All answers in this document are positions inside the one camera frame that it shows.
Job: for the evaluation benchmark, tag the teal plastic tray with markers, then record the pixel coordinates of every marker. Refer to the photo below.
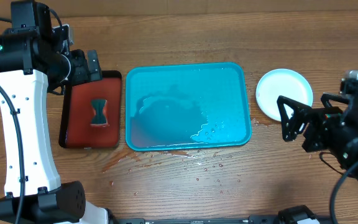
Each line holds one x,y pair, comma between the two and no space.
190,106

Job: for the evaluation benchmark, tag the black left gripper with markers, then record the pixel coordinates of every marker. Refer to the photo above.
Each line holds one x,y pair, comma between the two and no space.
87,73

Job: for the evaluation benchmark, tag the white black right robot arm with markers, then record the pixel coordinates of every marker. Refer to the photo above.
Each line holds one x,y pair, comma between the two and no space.
347,161

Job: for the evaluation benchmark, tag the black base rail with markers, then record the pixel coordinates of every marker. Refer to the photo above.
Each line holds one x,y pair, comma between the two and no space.
295,215

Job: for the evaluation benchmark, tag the light blue plate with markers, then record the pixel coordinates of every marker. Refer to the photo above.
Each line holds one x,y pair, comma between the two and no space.
282,82

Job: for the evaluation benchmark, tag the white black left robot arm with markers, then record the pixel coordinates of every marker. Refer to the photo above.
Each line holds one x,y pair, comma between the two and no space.
33,64

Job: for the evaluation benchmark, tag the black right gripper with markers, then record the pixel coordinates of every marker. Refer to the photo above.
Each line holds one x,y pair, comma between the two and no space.
299,120

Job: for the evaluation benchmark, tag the black red sponge tray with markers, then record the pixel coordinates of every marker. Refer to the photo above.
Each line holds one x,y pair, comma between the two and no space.
76,130

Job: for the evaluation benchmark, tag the red green sponge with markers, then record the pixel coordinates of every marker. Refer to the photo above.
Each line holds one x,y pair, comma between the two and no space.
100,113

